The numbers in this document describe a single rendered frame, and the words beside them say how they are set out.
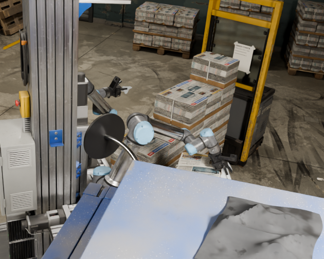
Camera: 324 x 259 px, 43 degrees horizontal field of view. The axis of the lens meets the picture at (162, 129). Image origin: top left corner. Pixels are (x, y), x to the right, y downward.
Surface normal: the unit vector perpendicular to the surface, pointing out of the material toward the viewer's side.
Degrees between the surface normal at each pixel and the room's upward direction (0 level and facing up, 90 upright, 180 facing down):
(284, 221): 35
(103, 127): 90
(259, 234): 50
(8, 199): 90
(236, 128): 90
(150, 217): 0
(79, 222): 0
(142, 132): 83
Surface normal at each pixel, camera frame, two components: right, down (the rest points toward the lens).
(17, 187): 0.41, 0.45
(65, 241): 0.11, -0.89
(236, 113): -0.55, 0.33
